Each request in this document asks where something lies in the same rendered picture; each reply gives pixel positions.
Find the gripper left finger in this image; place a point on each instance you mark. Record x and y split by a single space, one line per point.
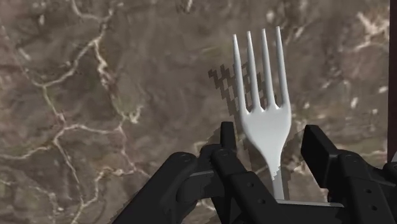
229 180

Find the dark maroon robot stand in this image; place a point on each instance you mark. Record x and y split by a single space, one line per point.
392 80

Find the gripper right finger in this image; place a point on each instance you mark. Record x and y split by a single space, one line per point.
350 173

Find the white plastic fork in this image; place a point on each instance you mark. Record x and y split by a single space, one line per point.
266 124

